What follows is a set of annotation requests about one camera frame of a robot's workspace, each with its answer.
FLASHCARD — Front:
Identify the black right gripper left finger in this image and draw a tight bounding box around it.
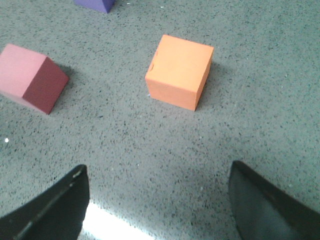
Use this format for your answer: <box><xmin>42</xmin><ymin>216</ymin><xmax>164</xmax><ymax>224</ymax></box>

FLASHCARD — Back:
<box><xmin>0</xmin><ymin>164</ymin><xmax>90</xmax><ymax>240</ymax></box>

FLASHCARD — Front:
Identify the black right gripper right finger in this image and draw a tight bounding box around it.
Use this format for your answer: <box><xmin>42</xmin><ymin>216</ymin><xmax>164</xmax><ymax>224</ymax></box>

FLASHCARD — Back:
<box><xmin>228</xmin><ymin>160</ymin><xmax>320</xmax><ymax>240</ymax></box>

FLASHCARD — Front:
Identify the orange foam cube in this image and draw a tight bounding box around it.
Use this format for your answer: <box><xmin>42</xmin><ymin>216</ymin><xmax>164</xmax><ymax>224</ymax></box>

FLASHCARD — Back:
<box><xmin>145</xmin><ymin>34</ymin><xmax>215</xmax><ymax>111</ymax></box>

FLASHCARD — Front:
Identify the pink foam cube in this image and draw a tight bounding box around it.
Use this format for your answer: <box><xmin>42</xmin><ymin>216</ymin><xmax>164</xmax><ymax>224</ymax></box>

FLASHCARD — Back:
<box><xmin>0</xmin><ymin>43</ymin><xmax>69</xmax><ymax>115</ymax></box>

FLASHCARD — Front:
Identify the purple foam cube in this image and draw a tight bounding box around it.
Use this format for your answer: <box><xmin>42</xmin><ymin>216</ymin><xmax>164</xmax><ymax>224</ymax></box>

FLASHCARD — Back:
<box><xmin>74</xmin><ymin>0</ymin><xmax>116</xmax><ymax>13</ymax></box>

